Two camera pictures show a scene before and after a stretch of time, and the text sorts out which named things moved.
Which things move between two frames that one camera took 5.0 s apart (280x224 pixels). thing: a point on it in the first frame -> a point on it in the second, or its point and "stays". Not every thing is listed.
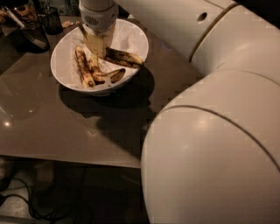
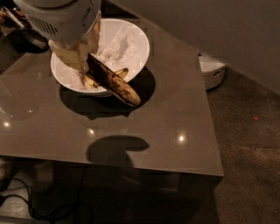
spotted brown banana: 123,59 -> 110,81
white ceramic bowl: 129,35 stays
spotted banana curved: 95,70 -> 88,83
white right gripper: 101,19 -> 66,24
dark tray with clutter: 21,21 stays
